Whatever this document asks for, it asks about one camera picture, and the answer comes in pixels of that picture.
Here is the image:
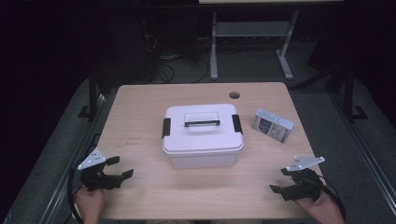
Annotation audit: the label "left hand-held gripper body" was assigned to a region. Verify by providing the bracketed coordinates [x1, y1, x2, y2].
[77, 147, 124, 192]

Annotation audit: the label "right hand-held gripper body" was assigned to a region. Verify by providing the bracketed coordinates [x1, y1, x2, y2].
[280, 156, 326, 203]

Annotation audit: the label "blue and white carton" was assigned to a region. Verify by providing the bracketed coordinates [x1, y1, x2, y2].
[251, 107, 295, 145]

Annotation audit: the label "white plastic storage box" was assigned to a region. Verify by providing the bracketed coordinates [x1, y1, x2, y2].
[163, 148, 241, 170]

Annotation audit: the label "person's right hand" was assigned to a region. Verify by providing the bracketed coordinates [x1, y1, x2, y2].
[294, 189, 339, 218]

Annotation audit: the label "person's left hand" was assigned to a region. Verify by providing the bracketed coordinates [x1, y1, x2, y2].
[74, 187, 106, 224]

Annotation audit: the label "black metal stand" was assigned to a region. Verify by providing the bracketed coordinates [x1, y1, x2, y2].
[78, 68, 104, 122]
[343, 67, 369, 122]

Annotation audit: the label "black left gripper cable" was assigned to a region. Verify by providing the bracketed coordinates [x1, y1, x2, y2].
[67, 164, 85, 224]

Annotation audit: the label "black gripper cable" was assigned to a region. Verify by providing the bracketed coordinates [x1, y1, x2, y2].
[319, 176, 347, 223]
[67, 164, 85, 224]

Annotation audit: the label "grey metal floor rail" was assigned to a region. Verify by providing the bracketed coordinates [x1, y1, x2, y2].
[330, 92, 396, 216]
[38, 92, 108, 224]

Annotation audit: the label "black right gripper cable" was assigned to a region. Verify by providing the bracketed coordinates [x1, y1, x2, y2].
[319, 176, 347, 223]

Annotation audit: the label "black floor cables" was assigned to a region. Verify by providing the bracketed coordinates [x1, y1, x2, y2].
[157, 53, 210, 84]

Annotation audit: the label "grey metal table frame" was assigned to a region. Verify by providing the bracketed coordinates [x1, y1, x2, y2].
[209, 9, 300, 81]

